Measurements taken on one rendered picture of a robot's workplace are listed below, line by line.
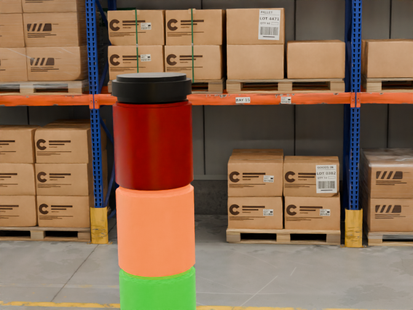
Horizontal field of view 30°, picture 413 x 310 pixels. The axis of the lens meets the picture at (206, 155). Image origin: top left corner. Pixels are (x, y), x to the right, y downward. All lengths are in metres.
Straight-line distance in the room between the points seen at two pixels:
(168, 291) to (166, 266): 0.02
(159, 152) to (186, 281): 0.09
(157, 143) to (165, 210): 0.04
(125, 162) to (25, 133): 8.05
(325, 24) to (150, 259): 8.82
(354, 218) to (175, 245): 7.64
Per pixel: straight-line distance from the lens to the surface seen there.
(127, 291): 0.50
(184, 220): 0.48
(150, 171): 0.47
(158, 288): 0.49
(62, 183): 8.49
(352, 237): 8.17
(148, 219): 0.48
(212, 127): 9.39
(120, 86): 0.47
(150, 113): 0.46
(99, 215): 8.33
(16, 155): 8.60
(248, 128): 9.36
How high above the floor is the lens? 2.37
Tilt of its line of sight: 10 degrees down
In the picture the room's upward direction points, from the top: 1 degrees counter-clockwise
